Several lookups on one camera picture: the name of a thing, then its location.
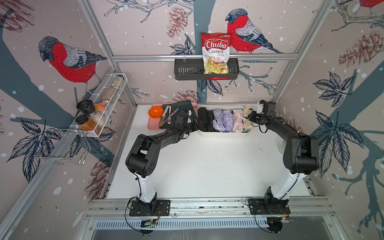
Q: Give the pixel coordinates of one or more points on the iridescent ornate butter knife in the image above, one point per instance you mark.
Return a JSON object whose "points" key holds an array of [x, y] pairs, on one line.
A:
{"points": [[171, 115]]}

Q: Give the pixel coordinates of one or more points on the black sleeved umbrella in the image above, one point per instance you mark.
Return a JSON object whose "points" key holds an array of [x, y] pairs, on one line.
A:
{"points": [[203, 119]]}

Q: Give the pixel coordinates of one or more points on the white wire spice rack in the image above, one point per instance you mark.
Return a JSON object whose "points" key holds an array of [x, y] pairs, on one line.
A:
{"points": [[105, 101]]}

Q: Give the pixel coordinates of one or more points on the white handled silver spoon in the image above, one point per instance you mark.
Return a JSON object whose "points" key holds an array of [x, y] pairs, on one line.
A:
{"points": [[169, 119]]}

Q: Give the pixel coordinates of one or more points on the wire hook rack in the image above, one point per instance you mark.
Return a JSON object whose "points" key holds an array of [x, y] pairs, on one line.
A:
{"points": [[73, 147]]}

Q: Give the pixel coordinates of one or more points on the lavender umbrella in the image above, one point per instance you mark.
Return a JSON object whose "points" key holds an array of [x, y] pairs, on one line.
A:
{"points": [[218, 122], [228, 120]]}

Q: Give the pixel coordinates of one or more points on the dark green cloth napkin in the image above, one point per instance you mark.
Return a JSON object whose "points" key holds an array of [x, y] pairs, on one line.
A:
{"points": [[182, 106]]}

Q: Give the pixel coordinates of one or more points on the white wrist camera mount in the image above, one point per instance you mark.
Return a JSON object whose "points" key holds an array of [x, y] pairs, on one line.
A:
{"points": [[260, 108]]}

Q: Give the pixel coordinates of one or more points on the beige striped umbrella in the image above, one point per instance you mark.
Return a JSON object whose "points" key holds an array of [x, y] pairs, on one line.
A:
{"points": [[247, 124]]}

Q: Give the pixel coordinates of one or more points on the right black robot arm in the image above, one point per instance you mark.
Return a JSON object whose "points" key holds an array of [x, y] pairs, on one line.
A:
{"points": [[300, 156]]}

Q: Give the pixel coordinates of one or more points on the pink umbrella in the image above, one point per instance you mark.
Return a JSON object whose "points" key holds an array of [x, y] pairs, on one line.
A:
{"points": [[238, 121]]}

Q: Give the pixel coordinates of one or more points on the Chuba cassava chips bag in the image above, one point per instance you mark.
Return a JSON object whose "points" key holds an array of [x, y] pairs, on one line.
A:
{"points": [[216, 52]]}

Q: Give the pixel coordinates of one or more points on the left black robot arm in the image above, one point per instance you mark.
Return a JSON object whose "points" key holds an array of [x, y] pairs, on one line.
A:
{"points": [[143, 156]]}

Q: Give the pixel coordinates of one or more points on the white handled knife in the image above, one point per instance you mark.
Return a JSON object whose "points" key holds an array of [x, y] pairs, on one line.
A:
{"points": [[163, 116]]}

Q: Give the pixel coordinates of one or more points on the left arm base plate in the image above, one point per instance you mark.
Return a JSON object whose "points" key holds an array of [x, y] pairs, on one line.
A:
{"points": [[155, 208]]}

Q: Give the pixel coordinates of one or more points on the black lidded spice jar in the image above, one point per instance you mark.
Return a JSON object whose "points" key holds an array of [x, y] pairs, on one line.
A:
{"points": [[87, 107]]}

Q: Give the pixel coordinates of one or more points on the pink plastic tray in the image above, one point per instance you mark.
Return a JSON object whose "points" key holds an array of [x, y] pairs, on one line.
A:
{"points": [[153, 123]]}

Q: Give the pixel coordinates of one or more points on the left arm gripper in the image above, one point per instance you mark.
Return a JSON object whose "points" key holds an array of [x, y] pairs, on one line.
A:
{"points": [[191, 122]]}

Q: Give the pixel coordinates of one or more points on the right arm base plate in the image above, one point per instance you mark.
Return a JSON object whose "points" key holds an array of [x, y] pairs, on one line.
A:
{"points": [[261, 207]]}

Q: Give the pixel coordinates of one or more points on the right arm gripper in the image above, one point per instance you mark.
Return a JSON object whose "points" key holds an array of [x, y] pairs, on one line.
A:
{"points": [[251, 114]]}

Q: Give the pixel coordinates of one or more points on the orange spice jar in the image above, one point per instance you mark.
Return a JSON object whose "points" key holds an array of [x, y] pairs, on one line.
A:
{"points": [[85, 123]]}

